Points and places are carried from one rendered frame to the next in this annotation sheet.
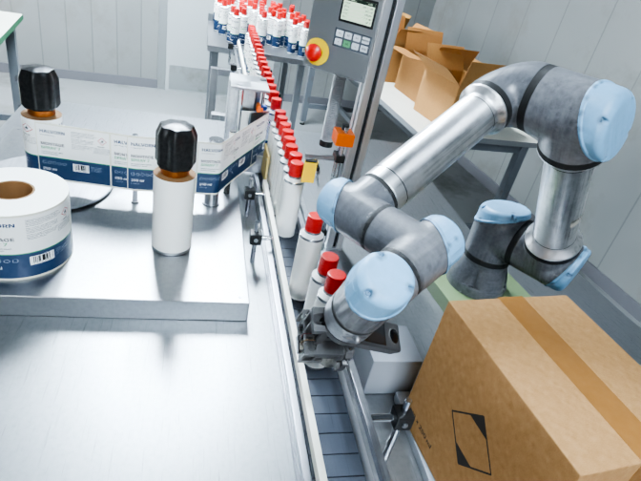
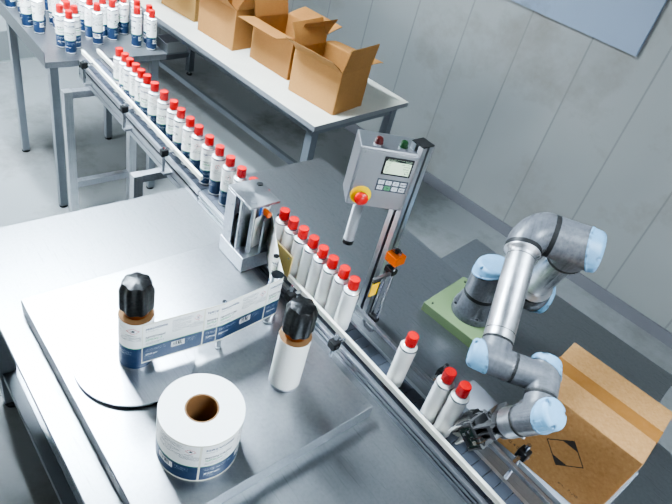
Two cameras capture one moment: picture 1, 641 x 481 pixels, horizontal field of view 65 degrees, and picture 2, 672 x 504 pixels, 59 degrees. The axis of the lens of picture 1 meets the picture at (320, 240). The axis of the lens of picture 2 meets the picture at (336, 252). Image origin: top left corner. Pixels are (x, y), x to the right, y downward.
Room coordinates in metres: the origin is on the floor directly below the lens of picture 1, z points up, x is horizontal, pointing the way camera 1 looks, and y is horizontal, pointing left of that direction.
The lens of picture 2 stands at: (0.02, 0.87, 2.21)
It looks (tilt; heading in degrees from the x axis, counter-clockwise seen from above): 38 degrees down; 328
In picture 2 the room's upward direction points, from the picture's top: 16 degrees clockwise
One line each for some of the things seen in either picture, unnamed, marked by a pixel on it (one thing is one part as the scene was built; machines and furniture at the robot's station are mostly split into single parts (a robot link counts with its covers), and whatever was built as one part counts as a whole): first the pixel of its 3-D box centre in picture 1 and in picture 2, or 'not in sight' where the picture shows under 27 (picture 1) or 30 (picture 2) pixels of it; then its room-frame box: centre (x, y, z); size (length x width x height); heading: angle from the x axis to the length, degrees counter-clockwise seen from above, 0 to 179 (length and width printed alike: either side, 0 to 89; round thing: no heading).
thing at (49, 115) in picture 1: (42, 126); (136, 321); (1.11, 0.72, 1.04); 0.09 x 0.09 x 0.29
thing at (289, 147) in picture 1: (285, 180); (327, 282); (1.23, 0.13, 0.98); 0.05 x 0.05 x 0.20
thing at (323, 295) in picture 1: (325, 320); (452, 409); (0.70, -0.04, 0.98); 0.05 x 0.05 x 0.20
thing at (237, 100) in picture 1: (246, 124); (250, 225); (1.50, 0.30, 1.01); 0.14 x 0.13 x 0.26; 17
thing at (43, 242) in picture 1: (16, 221); (199, 426); (0.82, 0.61, 0.95); 0.20 x 0.20 x 0.14
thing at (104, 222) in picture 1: (110, 206); (195, 358); (1.11, 0.55, 0.86); 0.80 x 0.67 x 0.05; 17
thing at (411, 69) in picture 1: (432, 68); (290, 36); (3.30, -0.44, 0.97); 0.53 x 0.45 x 0.37; 115
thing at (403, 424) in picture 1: (382, 435); (512, 466); (0.54, -0.16, 0.91); 0.07 x 0.03 x 0.17; 107
